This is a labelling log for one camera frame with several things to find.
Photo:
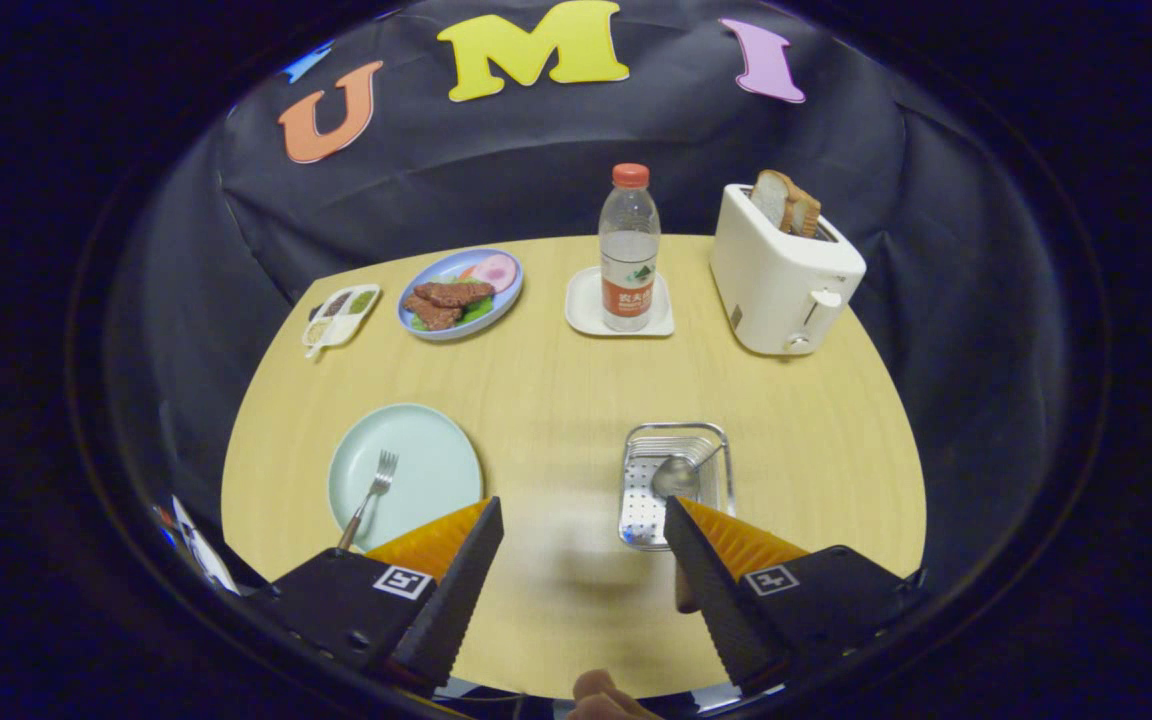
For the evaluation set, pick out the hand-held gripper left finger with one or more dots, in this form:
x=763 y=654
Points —
x=451 y=600

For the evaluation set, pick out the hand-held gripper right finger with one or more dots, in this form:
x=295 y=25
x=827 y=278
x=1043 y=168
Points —
x=721 y=610

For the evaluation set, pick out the metal fork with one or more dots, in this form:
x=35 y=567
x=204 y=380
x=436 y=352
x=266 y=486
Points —
x=368 y=497

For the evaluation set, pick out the light green round plate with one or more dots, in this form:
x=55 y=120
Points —
x=426 y=470

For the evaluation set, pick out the metal spoon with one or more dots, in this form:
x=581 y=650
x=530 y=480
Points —
x=674 y=478

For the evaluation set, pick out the white paper sheets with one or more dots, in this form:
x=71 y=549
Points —
x=201 y=550

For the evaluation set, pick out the short brown meat piece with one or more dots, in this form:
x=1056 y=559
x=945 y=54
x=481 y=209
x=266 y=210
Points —
x=431 y=314

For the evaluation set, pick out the green lettuce leaf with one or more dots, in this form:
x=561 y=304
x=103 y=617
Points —
x=477 y=310

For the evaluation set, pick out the white divided condiment tray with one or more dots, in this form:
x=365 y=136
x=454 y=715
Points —
x=341 y=315

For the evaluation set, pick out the long brown meat piece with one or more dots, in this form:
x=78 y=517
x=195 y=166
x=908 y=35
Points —
x=451 y=294

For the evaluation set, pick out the white toaster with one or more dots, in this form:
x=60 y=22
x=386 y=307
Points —
x=766 y=290

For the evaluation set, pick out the white square coaster tray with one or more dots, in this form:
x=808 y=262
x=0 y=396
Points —
x=583 y=305

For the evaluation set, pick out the pink ham slice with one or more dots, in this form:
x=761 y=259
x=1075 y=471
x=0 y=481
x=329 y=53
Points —
x=494 y=271

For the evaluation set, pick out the blue plate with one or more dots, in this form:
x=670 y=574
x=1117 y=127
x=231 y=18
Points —
x=446 y=265

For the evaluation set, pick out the clear water bottle red cap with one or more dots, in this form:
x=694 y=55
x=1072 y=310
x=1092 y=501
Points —
x=629 y=250

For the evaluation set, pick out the black backdrop cloth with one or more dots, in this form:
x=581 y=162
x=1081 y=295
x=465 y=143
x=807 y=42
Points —
x=956 y=300

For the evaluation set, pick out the brown toast slice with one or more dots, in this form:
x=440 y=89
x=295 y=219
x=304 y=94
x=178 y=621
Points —
x=804 y=215

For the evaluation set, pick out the white bread slice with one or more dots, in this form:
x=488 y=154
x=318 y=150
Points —
x=768 y=198

